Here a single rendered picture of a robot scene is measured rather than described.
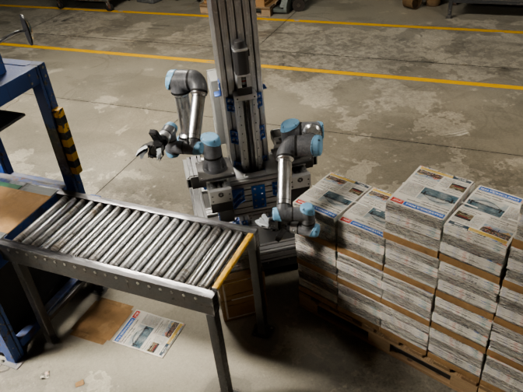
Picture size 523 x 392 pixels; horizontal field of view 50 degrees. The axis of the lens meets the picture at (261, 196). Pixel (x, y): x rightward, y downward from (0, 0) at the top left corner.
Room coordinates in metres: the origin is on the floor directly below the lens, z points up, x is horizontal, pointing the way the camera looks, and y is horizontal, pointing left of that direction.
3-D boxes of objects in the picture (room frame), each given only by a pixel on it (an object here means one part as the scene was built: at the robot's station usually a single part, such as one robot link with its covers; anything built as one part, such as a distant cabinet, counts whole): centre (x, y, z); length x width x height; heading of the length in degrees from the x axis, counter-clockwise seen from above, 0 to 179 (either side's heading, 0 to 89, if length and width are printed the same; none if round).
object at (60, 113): (3.11, 1.16, 1.05); 0.05 x 0.05 x 0.45; 64
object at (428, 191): (2.20, -0.82, 1.06); 0.37 x 0.29 x 0.01; 138
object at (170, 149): (2.79, 0.46, 1.12); 0.11 x 0.08 x 0.11; 73
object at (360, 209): (2.29, -0.72, 0.42); 1.17 x 0.39 x 0.83; 46
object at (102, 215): (2.55, 0.99, 0.77); 0.47 x 0.05 x 0.05; 154
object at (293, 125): (3.08, -0.22, 0.98); 0.13 x 0.12 x 0.14; 81
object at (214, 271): (2.18, 0.24, 0.77); 0.47 x 0.05 x 0.05; 154
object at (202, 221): (2.66, 0.65, 0.74); 1.34 x 0.05 x 0.12; 64
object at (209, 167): (3.01, 0.27, 0.87); 0.15 x 0.15 x 0.10
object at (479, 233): (1.99, -1.03, 0.95); 0.38 x 0.29 x 0.23; 136
